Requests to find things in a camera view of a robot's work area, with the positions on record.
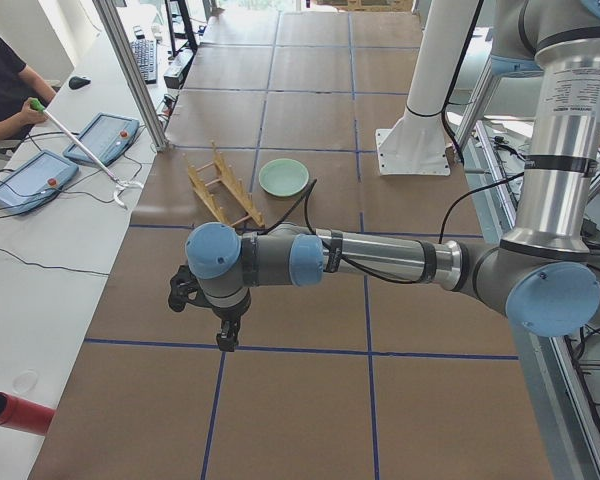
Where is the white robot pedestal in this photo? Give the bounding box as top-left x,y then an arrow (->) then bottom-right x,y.
375,0 -> 495,177

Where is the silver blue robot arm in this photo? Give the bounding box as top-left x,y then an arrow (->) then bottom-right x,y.
169,1 -> 600,351

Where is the near blue teach pendant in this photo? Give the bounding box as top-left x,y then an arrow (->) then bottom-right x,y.
0,150 -> 79,214

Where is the aluminium frame post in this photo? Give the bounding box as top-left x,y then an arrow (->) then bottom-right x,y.
92,0 -> 168,152

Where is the far blue teach pendant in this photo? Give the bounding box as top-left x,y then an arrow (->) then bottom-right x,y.
78,113 -> 140,166

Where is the black keyboard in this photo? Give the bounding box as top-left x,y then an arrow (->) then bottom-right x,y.
129,39 -> 158,84

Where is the person in black shirt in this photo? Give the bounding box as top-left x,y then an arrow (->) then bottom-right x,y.
0,37 -> 56,142

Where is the light green plate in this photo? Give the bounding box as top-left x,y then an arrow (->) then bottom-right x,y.
258,158 -> 309,198

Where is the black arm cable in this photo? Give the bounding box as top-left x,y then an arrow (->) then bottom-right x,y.
266,179 -> 519,284

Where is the red cylinder tube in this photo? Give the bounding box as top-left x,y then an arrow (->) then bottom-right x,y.
0,392 -> 55,436

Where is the wooden plate rack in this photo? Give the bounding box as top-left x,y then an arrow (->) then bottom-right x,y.
187,141 -> 265,227

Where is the clear plastic lid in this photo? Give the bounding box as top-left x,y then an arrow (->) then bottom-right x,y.
12,369 -> 39,395

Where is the green handled reacher grabber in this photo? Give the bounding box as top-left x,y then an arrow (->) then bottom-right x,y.
29,98 -> 144,210

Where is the black computer mouse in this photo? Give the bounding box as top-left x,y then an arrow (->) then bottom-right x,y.
68,76 -> 91,90

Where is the blue teach pendant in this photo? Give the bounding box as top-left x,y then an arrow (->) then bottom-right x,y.
0,150 -> 79,214
78,113 -> 140,166

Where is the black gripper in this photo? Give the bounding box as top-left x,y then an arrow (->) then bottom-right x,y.
212,304 -> 245,352

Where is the brown paper table cover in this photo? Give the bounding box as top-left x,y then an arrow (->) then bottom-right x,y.
28,10 -> 554,480

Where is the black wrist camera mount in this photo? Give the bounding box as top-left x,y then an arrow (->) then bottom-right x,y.
168,264 -> 212,312

